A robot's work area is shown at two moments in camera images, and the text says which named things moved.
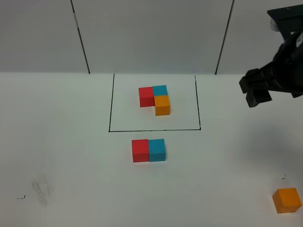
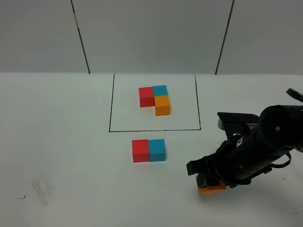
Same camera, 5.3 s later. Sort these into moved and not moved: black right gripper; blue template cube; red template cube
Moved: black right gripper
Not moved: blue template cube; red template cube
